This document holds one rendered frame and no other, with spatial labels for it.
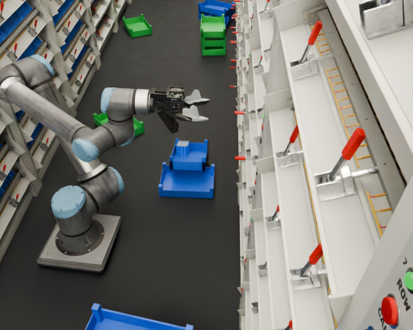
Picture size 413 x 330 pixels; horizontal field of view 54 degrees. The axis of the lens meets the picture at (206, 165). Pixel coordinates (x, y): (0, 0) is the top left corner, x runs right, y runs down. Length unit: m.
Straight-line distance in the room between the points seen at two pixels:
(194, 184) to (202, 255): 0.48
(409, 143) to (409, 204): 0.04
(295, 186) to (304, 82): 0.20
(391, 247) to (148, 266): 1.76
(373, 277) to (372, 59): 0.16
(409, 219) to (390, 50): 0.14
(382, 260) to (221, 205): 1.94
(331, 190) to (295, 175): 0.31
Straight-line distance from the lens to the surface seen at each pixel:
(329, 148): 0.54
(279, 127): 0.90
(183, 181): 2.34
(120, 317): 1.30
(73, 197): 1.86
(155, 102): 1.42
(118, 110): 1.43
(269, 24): 1.36
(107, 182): 1.92
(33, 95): 1.69
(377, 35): 0.37
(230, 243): 2.05
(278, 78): 0.91
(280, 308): 0.84
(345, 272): 0.43
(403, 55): 0.34
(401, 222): 0.27
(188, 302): 1.88
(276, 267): 0.89
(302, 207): 0.73
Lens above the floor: 1.65
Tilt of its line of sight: 43 degrees down
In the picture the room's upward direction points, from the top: straight up
